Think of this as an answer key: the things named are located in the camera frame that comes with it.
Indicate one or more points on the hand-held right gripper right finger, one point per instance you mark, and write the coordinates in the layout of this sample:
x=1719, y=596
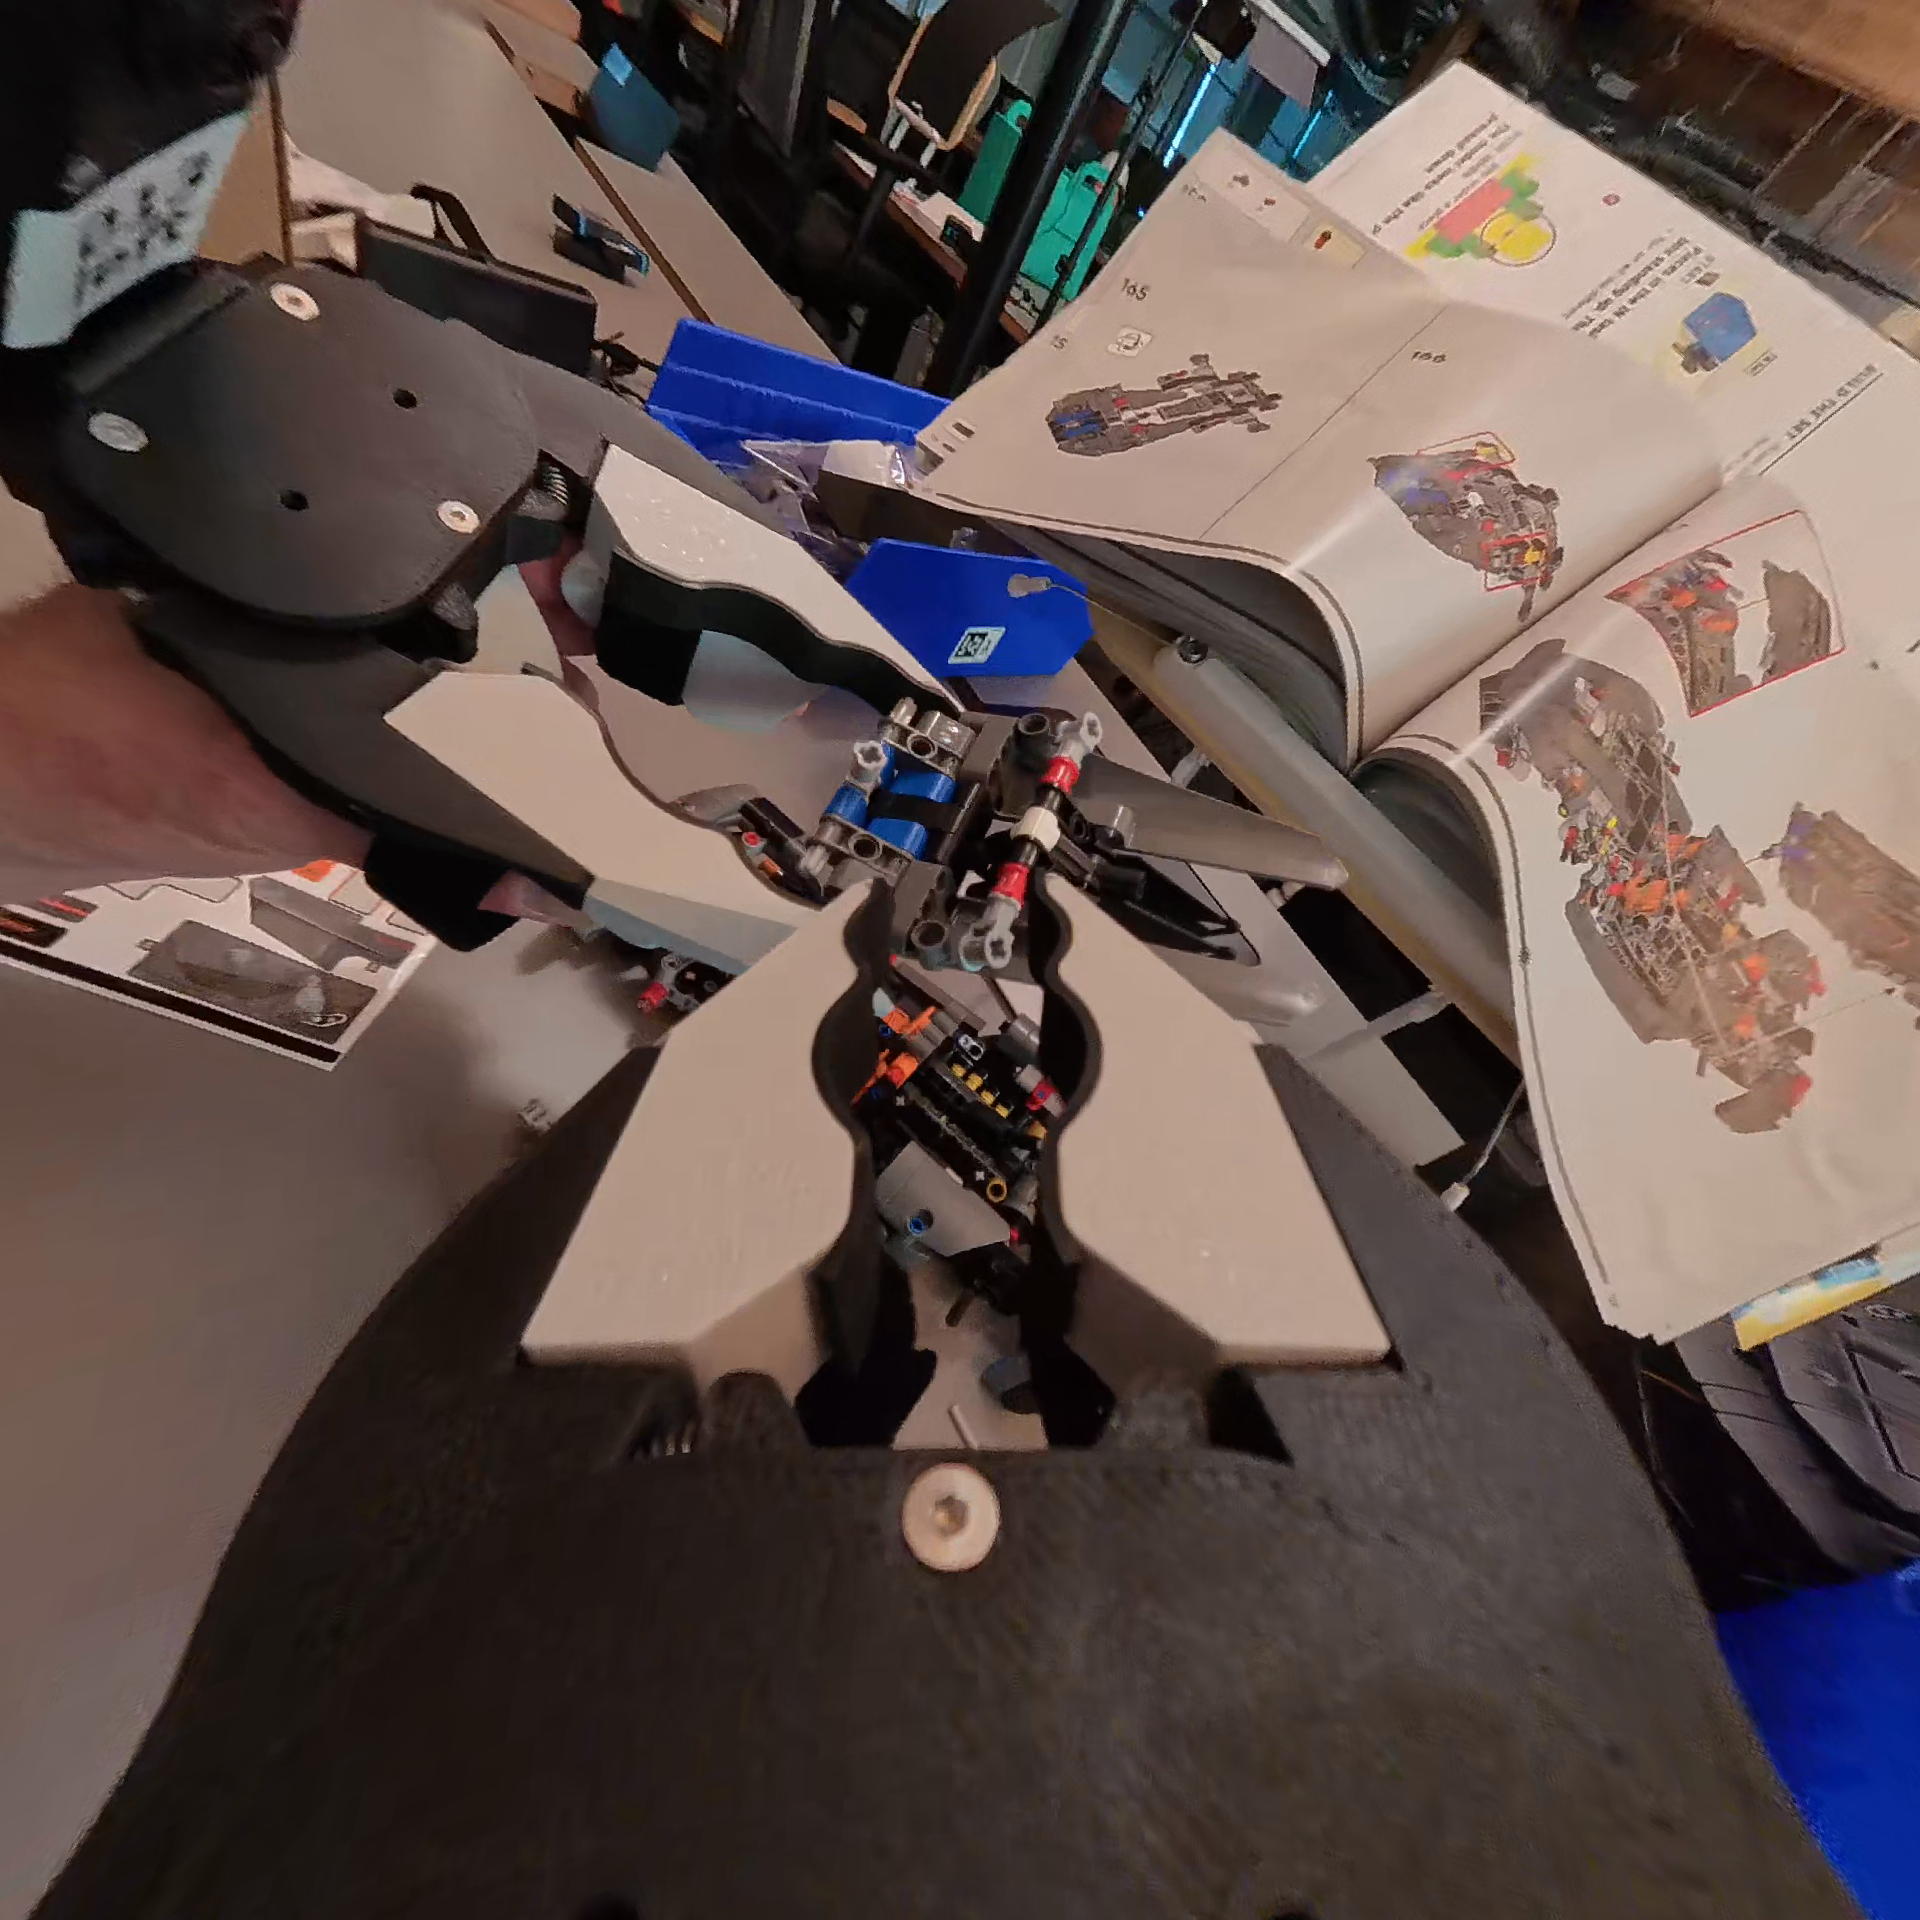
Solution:
x=1185, y=1200

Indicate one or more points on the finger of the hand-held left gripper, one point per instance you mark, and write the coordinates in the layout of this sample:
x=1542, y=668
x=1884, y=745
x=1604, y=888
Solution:
x=690, y=524
x=599, y=809

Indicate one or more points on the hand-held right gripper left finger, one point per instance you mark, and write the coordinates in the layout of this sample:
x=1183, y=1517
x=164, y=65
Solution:
x=720, y=1185

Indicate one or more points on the black lego car chassis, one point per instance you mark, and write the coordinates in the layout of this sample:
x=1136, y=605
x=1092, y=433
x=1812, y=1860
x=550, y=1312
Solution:
x=961, y=1096

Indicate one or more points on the blue grey lego sub-assembly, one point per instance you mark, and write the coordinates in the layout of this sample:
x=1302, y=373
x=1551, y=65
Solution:
x=930, y=779

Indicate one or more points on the clear bag of lego pieces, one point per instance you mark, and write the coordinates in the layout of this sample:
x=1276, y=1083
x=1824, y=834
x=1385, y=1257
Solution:
x=820, y=480

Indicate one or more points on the lego sticker sheet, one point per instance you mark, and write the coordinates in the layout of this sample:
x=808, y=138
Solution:
x=224, y=960

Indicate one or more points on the open lego instruction booklet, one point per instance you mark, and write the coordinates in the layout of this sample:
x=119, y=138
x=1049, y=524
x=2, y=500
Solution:
x=1276, y=300

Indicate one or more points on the person's left hand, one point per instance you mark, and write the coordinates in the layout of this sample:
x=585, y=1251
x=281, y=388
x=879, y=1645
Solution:
x=135, y=749

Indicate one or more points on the blue plastic bin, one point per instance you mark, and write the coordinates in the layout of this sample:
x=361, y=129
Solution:
x=780, y=382
x=1829, y=1723

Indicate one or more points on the black flat case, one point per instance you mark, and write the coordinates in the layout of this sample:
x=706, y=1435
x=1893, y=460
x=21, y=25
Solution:
x=480, y=293

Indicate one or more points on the blue bin with tag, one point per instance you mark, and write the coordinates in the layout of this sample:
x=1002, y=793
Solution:
x=930, y=592

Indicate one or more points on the cardboard box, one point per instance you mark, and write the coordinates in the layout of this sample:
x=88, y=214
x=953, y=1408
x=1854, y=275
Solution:
x=254, y=180

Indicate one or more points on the black metal pole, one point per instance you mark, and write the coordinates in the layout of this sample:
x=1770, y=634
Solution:
x=1036, y=180

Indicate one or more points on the green plastic parts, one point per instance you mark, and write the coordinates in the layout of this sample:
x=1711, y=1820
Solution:
x=1049, y=195

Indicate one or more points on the black chair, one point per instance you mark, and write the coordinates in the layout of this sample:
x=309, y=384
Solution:
x=953, y=66

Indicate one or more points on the printed instruction sheet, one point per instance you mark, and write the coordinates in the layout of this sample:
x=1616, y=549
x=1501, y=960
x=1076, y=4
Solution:
x=1650, y=195

